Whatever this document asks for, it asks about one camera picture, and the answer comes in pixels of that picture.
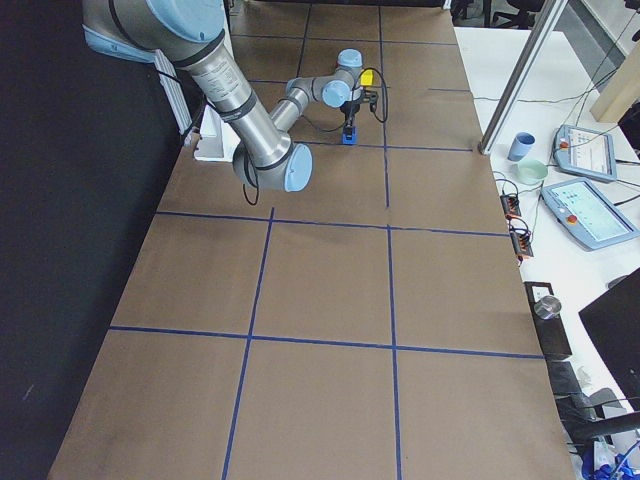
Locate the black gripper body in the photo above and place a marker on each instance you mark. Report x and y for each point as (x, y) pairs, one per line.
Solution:
(349, 108)

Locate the blue wooden block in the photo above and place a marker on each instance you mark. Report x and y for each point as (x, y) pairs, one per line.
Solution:
(351, 142)

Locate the yellow wooden block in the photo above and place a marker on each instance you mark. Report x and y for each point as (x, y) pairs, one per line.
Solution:
(367, 78)

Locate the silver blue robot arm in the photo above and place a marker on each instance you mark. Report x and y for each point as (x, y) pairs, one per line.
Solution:
(191, 35)

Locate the blue plastic cup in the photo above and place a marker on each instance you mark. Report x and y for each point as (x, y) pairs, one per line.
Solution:
(520, 146)

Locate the far black orange connector box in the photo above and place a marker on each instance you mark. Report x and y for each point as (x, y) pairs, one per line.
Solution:
(511, 205)

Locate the black orange connector box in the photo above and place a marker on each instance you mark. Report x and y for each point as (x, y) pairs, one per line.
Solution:
(521, 242)
(511, 205)

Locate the green plastic bowl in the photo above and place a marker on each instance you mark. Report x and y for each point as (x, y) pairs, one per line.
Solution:
(531, 171)

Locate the near black orange connector box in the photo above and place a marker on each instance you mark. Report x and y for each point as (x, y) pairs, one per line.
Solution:
(521, 242)

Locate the far teach pendant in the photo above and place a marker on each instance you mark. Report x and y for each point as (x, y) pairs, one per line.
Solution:
(585, 152)

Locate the teach pendant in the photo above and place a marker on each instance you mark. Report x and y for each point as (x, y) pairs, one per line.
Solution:
(585, 152)
(590, 218)

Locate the near teach pendant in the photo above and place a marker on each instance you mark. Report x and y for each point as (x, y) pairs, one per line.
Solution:
(590, 218)

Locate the silver metal cylinder weight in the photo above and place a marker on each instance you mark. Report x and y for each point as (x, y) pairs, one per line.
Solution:
(547, 307)

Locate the wooden board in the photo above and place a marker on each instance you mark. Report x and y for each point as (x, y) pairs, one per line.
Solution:
(621, 91)

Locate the black rectangular box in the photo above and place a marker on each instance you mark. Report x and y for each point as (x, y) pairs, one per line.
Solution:
(551, 333)

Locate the black monitor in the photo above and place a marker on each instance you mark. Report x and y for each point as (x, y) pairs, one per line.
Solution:
(612, 323)

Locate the black office chair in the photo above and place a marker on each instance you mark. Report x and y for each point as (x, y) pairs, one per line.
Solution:
(583, 421)

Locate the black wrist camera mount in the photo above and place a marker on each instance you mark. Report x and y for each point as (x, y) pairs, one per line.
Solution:
(369, 97)

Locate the white pedestal column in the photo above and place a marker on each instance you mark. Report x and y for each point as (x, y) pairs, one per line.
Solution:
(217, 141)

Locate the aluminium frame post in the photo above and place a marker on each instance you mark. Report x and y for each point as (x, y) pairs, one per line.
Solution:
(545, 24)

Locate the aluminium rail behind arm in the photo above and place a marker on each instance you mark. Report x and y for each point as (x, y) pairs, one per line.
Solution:
(174, 93)

